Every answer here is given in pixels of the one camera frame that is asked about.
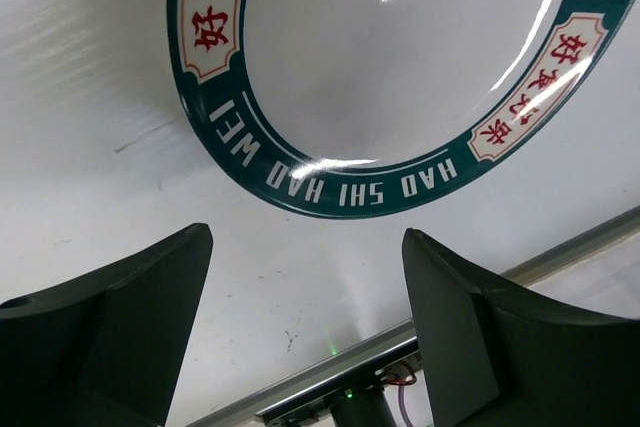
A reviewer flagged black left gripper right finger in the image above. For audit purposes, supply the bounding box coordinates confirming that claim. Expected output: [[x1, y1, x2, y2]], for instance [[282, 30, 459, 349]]
[[402, 229, 639, 426]]

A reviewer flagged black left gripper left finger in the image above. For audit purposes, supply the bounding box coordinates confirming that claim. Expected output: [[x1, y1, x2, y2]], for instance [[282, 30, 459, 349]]
[[1, 223, 213, 426]]

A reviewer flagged white plate teal rim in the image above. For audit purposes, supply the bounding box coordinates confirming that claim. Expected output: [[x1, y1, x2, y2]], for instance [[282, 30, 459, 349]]
[[166, 0, 636, 220]]

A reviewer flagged aluminium table edge rail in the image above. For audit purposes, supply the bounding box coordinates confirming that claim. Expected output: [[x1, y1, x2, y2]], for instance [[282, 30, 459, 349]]
[[192, 207, 639, 426]]

